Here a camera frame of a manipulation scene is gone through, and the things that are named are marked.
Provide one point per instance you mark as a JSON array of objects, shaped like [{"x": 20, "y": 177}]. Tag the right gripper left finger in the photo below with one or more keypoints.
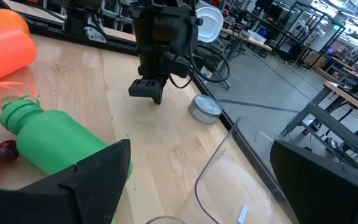
[{"x": 73, "y": 196}]

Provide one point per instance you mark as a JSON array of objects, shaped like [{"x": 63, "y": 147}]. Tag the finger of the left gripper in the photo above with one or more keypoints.
[{"x": 149, "y": 88}]

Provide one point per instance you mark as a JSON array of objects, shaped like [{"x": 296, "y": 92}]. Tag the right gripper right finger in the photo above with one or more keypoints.
[{"x": 322, "y": 193}]

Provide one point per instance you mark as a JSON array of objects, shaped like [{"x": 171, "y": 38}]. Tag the green plastic bottle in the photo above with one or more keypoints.
[{"x": 57, "y": 140}]

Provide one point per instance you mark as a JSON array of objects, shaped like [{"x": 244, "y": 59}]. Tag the grey label tin can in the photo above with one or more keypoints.
[{"x": 205, "y": 109}]

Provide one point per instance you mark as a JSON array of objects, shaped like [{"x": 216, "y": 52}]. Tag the orange plastic bottle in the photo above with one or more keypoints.
[{"x": 2, "y": 54}]

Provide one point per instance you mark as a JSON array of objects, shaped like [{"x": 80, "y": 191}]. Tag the orange fruit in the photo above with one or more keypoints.
[{"x": 5, "y": 20}]

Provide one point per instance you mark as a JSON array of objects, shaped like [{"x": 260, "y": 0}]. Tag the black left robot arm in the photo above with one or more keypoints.
[{"x": 76, "y": 21}]

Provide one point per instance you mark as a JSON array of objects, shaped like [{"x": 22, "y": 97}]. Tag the white trash bin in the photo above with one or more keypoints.
[{"x": 210, "y": 23}]

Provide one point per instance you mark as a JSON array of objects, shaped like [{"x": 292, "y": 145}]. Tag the wooden top workbench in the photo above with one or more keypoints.
[{"x": 346, "y": 98}]

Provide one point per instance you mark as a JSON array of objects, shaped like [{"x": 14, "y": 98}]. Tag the silver metal bracket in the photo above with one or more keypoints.
[{"x": 95, "y": 35}]

